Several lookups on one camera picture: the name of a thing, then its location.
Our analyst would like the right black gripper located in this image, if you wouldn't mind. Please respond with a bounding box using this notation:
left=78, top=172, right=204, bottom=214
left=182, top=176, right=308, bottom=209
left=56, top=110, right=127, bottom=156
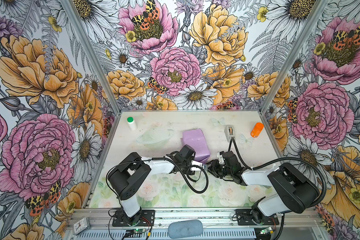
left=204, top=159, right=233, bottom=180

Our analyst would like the pink wrapping paper sheet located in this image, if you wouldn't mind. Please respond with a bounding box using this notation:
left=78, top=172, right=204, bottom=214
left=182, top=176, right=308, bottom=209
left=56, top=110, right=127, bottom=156
left=181, top=129, right=211, bottom=164

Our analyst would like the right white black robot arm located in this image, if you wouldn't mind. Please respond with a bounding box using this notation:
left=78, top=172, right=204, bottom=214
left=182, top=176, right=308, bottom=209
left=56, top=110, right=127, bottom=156
left=207, top=151, right=324, bottom=225

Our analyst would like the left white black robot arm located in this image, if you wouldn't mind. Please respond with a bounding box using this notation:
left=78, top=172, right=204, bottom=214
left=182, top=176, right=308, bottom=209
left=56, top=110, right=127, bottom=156
left=106, top=145, right=209, bottom=219

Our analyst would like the clear glass bowl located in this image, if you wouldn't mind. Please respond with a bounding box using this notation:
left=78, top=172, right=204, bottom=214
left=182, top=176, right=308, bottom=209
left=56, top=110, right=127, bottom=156
left=136, top=128, right=174, bottom=150

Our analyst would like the grey tape dispenser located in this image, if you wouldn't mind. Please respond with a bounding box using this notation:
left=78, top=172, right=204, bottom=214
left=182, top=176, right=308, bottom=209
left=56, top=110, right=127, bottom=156
left=225, top=125, right=236, bottom=142

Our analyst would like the orange bottle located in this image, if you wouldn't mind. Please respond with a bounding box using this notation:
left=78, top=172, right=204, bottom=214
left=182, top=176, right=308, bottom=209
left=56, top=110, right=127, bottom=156
left=251, top=123, right=264, bottom=138

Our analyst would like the white bottle green cap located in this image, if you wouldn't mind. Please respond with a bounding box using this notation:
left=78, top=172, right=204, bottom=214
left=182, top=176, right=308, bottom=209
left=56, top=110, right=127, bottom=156
left=127, top=117, right=138, bottom=131

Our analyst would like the grey foam pad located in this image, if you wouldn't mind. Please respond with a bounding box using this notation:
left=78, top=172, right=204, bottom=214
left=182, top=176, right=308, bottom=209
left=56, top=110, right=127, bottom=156
left=168, top=220, right=204, bottom=239

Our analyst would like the small white clock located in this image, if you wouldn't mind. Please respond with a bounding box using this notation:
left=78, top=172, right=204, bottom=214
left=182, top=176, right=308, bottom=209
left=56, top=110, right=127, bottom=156
left=73, top=217, right=90, bottom=235

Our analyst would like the left black cable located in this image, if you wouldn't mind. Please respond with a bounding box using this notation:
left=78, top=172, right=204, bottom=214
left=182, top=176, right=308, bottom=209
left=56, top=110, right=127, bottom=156
left=104, top=155, right=210, bottom=208

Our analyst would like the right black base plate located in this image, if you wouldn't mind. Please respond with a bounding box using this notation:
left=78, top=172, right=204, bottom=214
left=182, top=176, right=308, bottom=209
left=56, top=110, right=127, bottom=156
left=235, top=209, right=280, bottom=226

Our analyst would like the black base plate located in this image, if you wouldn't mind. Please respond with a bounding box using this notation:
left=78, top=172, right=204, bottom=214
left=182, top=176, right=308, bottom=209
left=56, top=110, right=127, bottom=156
left=112, top=209, right=156, bottom=227
left=235, top=209, right=280, bottom=226

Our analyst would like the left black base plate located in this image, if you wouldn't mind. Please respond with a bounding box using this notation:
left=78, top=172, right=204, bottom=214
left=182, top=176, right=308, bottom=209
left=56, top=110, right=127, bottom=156
left=112, top=209, right=156, bottom=227

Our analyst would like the right black corrugated cable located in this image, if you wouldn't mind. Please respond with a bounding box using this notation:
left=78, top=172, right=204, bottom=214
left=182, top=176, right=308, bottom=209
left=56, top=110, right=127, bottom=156
left=227, top=136, right=327, bottom=240

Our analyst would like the aluminium front rail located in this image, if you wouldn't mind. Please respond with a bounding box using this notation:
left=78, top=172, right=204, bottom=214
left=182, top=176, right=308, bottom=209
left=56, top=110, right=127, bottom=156
left=68, top=208, right=322, bottom=230

